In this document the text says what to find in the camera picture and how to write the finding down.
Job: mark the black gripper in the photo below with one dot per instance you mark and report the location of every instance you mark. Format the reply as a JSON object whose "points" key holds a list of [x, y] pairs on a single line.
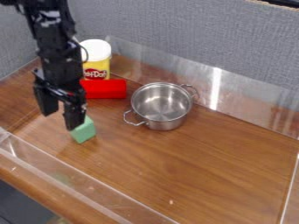
{"points": [[57, 84]]}

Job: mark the green foam block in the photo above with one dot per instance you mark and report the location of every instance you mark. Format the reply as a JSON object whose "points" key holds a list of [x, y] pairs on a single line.
{"points": [[84, 132]]}

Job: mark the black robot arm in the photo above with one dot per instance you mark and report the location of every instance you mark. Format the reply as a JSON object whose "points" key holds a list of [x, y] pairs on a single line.
{"points": [[49, 21]]}

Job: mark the red rectangular block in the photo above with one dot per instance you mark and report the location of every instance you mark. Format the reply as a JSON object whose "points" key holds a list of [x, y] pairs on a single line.
{"points": [[104, 89]]}

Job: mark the yellow Play-Doh can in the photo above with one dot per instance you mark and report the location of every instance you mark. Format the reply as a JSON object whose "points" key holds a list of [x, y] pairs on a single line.
{"points": [[96, 53]]}

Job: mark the small steel pot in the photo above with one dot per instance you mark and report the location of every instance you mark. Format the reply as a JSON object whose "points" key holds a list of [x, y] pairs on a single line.
{"points": [[160, 105]]}

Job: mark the clear acrylic table barrier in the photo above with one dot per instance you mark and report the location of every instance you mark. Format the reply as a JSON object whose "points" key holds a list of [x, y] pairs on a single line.
{"points": [[226, 169]]}

